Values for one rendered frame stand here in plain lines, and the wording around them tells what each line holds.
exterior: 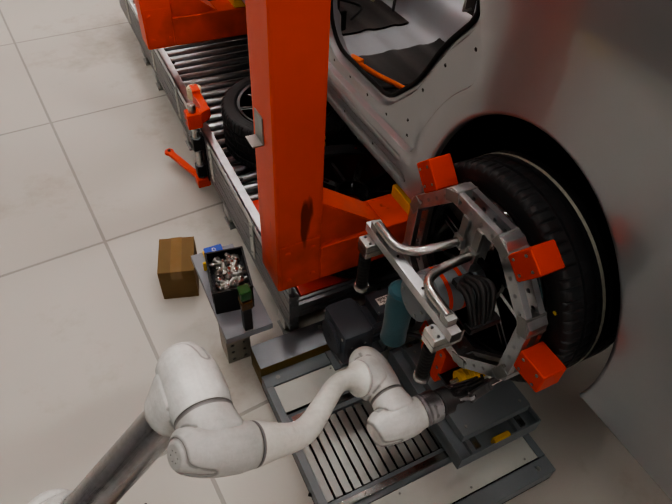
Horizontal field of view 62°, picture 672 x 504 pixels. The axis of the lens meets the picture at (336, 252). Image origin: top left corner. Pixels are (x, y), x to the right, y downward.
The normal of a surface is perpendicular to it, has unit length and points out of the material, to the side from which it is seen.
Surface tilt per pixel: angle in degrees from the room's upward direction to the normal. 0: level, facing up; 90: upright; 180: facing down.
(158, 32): 90
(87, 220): 0
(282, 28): 90
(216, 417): 23
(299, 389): 0
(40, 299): 0
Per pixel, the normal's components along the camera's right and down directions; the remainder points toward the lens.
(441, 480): 0.05, -0.69
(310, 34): 0.44, 0.66
